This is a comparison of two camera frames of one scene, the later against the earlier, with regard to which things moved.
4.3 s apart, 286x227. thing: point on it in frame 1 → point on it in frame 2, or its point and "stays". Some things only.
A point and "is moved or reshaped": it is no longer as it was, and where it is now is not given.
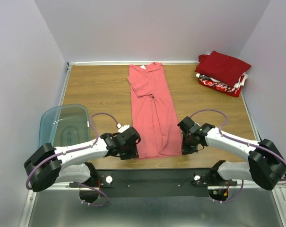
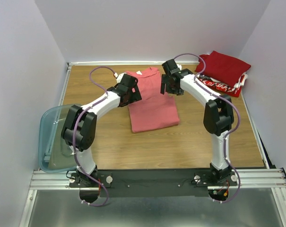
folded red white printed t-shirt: x=221 y=87 stays
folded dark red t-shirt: x=221 y=67 stays
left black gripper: x=133 y=153 → x=135 y=96
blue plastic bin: x=65 y=125 stays
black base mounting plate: x=154 y=183 stays
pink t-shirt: x=157 y=122 is moved or reshaped
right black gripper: x=185 y=149 → x=164 y=80
